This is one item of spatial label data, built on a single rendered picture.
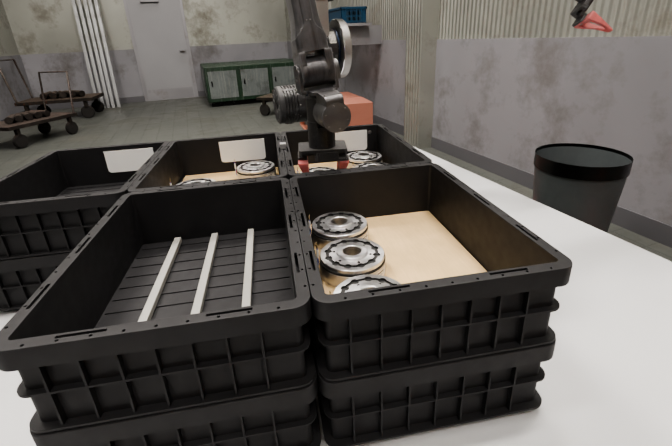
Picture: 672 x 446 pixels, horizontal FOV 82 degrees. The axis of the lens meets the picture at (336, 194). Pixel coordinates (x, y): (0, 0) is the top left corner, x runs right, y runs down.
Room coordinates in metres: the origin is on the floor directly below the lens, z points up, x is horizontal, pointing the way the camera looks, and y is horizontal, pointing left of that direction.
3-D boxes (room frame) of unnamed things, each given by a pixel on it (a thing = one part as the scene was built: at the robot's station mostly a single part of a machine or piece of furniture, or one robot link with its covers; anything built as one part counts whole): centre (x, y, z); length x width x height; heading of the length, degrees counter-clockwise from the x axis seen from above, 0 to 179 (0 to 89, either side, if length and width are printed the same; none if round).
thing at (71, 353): (0.49, 0.21, 0.92); 0.40 x 0.30 x 0.02; 9
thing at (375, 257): (0.53, -0.02, 0.86); 0.10 x 0.10 x 0.01
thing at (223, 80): (8.72, 1.70, 0.37); 1.96 x 1.70 x 0.74; 109
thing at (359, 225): (0.64, 0.00, 0.86); 0.10 x 0.10 x 0.01
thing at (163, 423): (0.49, 0.21, 0.76); 0.40 x 0.30 x 0.12; 9
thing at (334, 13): (5.34, -0.24, 1.40); 0.47 x 0.35 x 0.18; 19
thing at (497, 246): (0.54, -0.09, 0.87); 0.40 x 0.30 x 0.11; 9
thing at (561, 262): (0.54, -0.09, 0.92); 0.40 x 0.30 x 0.02; 9
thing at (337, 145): (0.81, 0.02, 0.98); 0.10 x 0.07 x 0.07; 94
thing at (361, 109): (5.19, -0.02, 0.21); 1.20 x 0.88 x 0.42; 19
